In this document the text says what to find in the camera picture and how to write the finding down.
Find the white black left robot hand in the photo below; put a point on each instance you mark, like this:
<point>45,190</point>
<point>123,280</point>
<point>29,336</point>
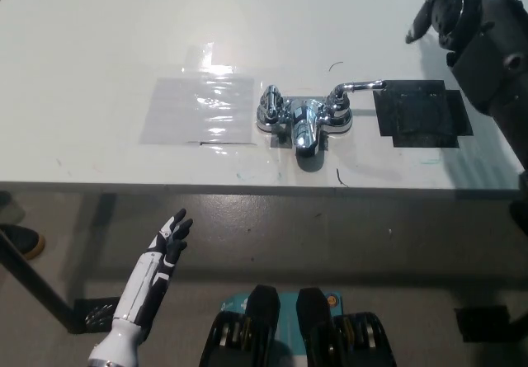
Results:
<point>146,282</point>

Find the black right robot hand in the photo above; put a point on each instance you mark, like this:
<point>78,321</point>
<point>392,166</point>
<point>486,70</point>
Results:
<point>447,16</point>

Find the black ribbed robot body block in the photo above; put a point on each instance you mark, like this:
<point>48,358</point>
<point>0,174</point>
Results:
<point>255,321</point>
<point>317,326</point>

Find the black tape patch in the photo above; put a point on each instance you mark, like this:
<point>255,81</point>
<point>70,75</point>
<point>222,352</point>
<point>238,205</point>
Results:
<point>420,115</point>

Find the black table leg with foot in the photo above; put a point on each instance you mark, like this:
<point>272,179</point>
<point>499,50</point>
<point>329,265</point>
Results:
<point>37,278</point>
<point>480,323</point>

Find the black shoe with tan sole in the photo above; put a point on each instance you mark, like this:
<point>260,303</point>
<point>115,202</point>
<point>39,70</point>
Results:
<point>20,241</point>

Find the grey translucent taped sheet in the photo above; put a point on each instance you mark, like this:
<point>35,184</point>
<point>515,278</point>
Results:
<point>177,115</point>

